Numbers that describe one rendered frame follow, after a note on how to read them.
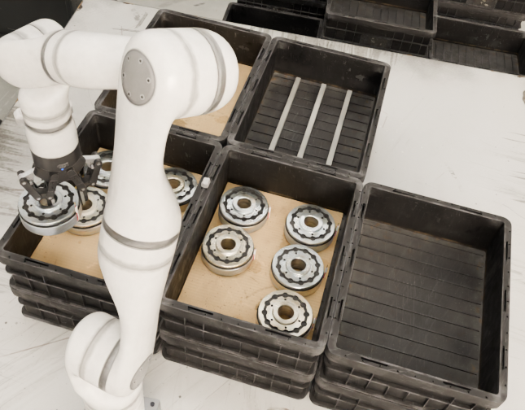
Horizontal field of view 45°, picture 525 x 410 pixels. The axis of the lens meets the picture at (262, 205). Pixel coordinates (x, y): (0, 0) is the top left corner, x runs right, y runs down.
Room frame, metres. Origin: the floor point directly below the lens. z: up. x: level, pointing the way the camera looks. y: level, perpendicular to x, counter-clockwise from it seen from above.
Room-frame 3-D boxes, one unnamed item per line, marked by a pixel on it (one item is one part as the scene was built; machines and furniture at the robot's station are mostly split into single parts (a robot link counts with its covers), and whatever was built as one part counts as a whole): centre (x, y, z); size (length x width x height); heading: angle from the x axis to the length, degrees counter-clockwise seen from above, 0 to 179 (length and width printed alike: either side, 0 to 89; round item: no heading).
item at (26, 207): (0.65, 0.36, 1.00); 0.10 x 0.10 x 0.01
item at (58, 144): (0.69, 0.35, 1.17); 0.11 x 0.09 x 0.06; 31
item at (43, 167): (0.67, 0.34, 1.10); 0.08 x 0.08 x 0.09
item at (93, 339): (0.37, 0.19, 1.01); 0.09 x 0.09 x 0.17; 70
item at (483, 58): (2.06, -0.74, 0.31); 0.40 x 0.30 x 0.34; 86
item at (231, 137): (1.10, -0.09, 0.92); 0.40 x 0.30 x 0.02; 171
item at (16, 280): (0.75, 0.28, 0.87); 0.40 x 0.30 x 0.11; 171
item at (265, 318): (0.58, -0.07, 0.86); 0.10 x 0.10 x 0.01
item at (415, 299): (0.65, -0.32, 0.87); 0.40 x 0.30 x 0.11; 171
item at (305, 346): (0.70, -0.02, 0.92); 0.40 x 0.30 x 0.02; 171
